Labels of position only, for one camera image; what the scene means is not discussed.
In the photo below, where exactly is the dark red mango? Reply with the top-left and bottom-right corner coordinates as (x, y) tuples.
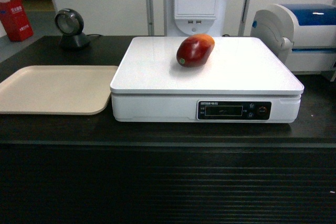
(176, 34), (215, 67)

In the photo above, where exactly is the white checkout scale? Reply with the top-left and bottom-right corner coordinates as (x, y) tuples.
(110, 37), (304, 123)

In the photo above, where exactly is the black checkout counter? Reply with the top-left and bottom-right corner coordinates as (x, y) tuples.
(0, 35), (336, 224)

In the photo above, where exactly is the beige plastic tray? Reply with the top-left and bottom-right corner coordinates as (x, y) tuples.
(1, 66), (117, 115)

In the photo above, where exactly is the white receipt printer kiosk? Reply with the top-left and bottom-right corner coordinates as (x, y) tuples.
(164, 0), (227, 37)

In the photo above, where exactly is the black barcode scanner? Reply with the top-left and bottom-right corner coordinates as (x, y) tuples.
(55, 8), (90, 50)

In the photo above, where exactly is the white blue label printer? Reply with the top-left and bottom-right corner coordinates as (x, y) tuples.
(250, 4), (335, 82)

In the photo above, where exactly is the red fire extinguisher box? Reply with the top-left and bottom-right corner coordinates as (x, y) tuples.
(1, 0), (34, 42)

